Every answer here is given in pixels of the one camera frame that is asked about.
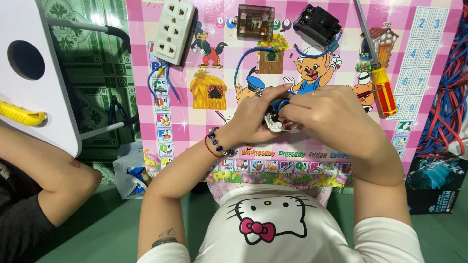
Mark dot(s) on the person's right hand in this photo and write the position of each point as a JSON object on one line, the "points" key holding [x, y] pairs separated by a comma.
{"points": [[325, 113]]}

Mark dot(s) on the person's left hand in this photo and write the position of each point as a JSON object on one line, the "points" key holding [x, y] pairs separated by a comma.
{"points": [[245, 120]]}

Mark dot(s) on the person's left fingers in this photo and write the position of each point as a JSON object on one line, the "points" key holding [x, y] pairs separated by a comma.
{"points": [[272, 90]]}

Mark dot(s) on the person's right fingers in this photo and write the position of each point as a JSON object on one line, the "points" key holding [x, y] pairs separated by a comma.
{"points": [[296, 106]]}

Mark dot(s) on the small dark red screwdriver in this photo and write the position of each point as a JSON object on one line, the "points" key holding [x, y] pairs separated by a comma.
{"points": [[288, 124]]}

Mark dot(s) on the white electrical switch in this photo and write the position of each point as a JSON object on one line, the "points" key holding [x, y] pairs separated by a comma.
{"points": [[275, 125]]}

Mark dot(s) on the pink cartoon folding table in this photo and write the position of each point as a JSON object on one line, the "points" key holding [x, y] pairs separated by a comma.
{"points": [[226, 87]]}

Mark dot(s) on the brown transparent breaker box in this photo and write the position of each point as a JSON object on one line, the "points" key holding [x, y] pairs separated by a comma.
{"points": [[256, 22]]}

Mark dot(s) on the black circuit breaker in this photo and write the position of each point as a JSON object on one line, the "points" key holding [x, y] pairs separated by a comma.
{"points": [[317, 23]]}

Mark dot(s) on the white triple power socket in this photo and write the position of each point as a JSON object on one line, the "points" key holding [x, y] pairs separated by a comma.
{"points": [[174, 31]]}

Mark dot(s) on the white cat print shirt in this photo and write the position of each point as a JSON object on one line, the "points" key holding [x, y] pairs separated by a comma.
{"points": [[278, 226]]}

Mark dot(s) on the black printed carton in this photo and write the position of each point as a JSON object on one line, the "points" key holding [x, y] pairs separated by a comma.
{"points": [[433, 186]]}

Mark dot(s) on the white plastic bag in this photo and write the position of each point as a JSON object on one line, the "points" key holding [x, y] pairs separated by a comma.
{"points": [[128, 171]]}

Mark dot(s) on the metal table leg black foot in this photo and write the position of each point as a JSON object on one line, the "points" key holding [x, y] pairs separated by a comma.
{"points": [[95, 29], [109, 127]]}

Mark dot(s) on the white table with round hole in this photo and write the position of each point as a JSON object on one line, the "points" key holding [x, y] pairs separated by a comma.
{"points": [[47, 91]]}

